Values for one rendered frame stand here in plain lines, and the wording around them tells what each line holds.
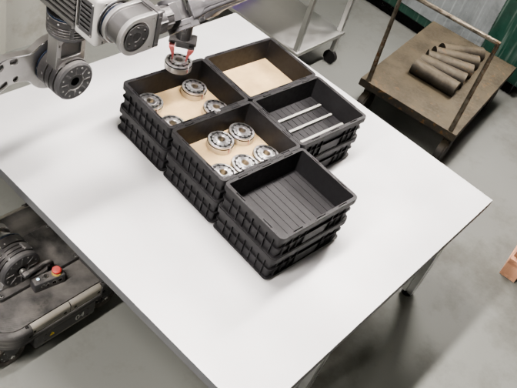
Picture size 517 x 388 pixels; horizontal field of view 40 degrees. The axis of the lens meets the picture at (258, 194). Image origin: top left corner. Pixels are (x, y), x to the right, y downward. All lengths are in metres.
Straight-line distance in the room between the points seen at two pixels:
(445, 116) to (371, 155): 1.25
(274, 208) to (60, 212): 0.75
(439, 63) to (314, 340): 2.59
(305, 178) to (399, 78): 1.89
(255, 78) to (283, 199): 0.72
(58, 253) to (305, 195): 1.04
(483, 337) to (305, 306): 1.45
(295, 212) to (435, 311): 1.32
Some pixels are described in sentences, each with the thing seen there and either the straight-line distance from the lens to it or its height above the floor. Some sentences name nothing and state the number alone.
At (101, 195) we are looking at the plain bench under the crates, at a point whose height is 0.70.
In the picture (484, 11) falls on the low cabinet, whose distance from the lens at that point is 5.40.
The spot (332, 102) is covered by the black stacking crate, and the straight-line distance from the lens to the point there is 3.03.
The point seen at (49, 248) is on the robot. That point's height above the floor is 0.26.
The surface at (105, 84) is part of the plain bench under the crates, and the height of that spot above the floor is 0.70.
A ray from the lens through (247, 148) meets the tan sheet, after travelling 2.72.
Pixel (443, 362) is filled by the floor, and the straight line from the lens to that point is 3.49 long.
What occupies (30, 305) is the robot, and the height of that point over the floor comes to 0.24.
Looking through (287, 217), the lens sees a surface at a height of 0.83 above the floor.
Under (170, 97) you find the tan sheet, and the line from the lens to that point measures 2.86.
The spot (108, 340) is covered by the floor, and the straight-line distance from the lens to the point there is 3.06.
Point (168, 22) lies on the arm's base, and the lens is 2.10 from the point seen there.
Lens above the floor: 2.57
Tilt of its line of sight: 43 degrees down
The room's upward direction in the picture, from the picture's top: 20 degrees clockwise
